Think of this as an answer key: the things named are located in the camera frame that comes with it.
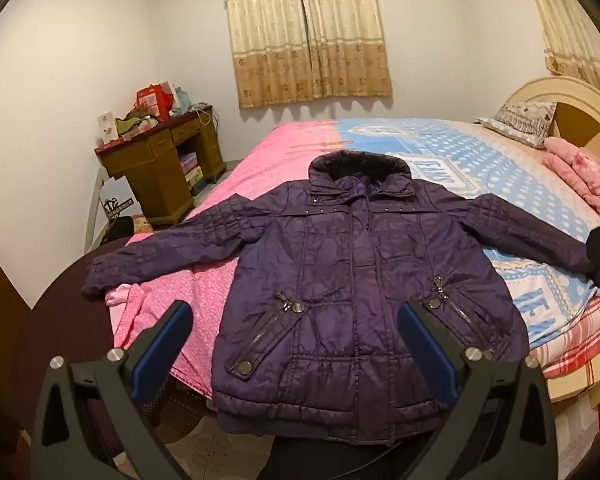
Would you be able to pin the brown wooden desk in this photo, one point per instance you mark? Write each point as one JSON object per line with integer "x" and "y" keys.
{"x": 152, "y": 165}

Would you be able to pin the light blue bottle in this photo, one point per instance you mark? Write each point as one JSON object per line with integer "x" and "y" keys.
{"x": 181, "y": 99}

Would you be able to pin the dark maroon round seat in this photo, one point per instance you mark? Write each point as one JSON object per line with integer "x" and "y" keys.
{"x": 60, "y": 310}

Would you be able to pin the beige patterned curtain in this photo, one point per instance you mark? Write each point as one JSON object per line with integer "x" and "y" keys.
{"x": 305, "y": 35}
{"x": 570, "y": 25}

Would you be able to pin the pink folded blanket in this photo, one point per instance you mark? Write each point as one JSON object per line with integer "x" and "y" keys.
{"x": 585, "y": 175}

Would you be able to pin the bed with pink blue sheets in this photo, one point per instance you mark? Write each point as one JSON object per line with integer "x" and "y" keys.
{"x": 480, "y": 160}

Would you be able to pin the purple quilted jacket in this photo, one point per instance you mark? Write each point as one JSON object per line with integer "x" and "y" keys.
{"x": 345, "y": 280}

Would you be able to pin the red gift box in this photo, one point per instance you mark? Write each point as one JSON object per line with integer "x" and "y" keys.
{"x": 154, "y": 101}

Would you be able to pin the floral packet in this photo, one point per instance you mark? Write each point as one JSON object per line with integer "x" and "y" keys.
{"x": 139, "y": 222}

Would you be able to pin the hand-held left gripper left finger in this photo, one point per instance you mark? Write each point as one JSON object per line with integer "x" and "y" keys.
{"x": 162, "y": 347}

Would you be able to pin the green cloth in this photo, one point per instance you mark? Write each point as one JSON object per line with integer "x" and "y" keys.
{"x": 135, "y": 122}

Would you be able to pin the cream wooden bed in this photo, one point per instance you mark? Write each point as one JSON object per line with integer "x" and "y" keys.
{"x": 570, "y": 95}

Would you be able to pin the white card box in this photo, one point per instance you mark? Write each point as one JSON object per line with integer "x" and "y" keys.
{"x": 107, "y": 126}

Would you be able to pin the grey patterned pillow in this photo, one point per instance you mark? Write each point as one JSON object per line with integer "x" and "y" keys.
{"x": 522, "y": 117}

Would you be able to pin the stack of boxes in desk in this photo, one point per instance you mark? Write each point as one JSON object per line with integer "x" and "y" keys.
{"x": 191, "y": 172}

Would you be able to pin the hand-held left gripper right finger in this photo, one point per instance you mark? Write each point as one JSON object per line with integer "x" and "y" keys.
{"x": 427, "y": 355}

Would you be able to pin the grey metal frame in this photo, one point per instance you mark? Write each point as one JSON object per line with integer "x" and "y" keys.
{"x": 94, "y": 210}

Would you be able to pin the white paper bag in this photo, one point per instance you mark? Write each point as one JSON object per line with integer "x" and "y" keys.
{"x": 120, "y": 197}

